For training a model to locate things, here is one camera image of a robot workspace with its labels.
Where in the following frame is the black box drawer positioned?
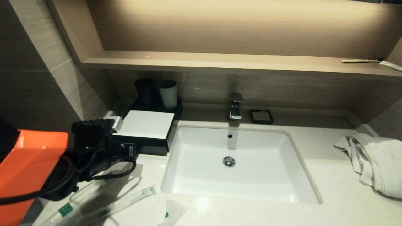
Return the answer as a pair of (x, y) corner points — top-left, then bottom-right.
(135, 141), (170, 156)

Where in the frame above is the long clear toothbrush packet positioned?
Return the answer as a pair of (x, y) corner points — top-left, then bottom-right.
(82, 185), (157, 223)
(38, 180), (107, 226)

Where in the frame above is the black amenity box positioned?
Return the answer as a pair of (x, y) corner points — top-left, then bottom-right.
(108, 98), (183, 156)

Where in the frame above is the black cup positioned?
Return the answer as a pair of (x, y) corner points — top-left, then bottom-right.
(134, 78), (155, 105)

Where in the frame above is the small clear green-print packet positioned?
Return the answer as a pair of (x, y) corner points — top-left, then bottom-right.
(157, 199), (187, 226)

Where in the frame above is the white cup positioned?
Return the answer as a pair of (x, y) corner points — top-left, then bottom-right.
(158, 79), (178, 109)

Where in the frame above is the chrome faucet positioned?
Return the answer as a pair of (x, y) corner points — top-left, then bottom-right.
(227, 92), (244, 121)

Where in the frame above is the white rectangular sink basin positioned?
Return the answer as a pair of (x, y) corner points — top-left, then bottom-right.
(161, 124), (323, 205)

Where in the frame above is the black square soap dish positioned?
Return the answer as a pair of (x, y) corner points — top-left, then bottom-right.
(250, 109), (274, 125)

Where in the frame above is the white folded towel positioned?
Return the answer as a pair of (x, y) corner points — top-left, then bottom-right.
(333, 133), (402, 199)

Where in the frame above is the beige toothbrush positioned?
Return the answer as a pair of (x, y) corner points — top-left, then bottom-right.
(341, 58), (384, 64)

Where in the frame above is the white toothpaste tube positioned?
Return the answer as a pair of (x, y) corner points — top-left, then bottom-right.
(379, 60), (402, 72)

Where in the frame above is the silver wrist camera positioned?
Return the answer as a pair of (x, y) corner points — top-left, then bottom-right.
(105, 116), (123, 133)

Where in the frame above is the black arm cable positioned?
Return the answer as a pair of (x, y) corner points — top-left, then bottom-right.
(0, 155), (138, 206)

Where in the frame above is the wooden wall shelf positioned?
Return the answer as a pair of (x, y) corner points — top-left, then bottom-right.
(79, 50), (402, 83)

